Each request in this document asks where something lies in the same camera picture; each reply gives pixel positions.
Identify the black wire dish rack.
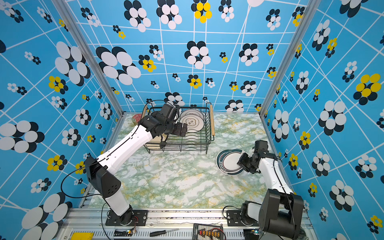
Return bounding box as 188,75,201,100
145,103,216,153

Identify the white plate red green rim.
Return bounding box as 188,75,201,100
216,149,244,176

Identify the white plate green cloud outline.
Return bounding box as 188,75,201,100
180,115,204,133

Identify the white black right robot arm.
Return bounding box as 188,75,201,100
238,141,304,240

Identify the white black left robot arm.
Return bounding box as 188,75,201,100
85,103,187,226

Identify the black terminal board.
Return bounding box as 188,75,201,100
192,223,227,240

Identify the yellow box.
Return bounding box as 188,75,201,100
71,233,94,240

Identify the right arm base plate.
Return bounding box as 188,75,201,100
224,210,259,228

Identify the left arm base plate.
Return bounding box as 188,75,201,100
105,210,148,227

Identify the black handled screwdriver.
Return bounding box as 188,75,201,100
150,229,180,237

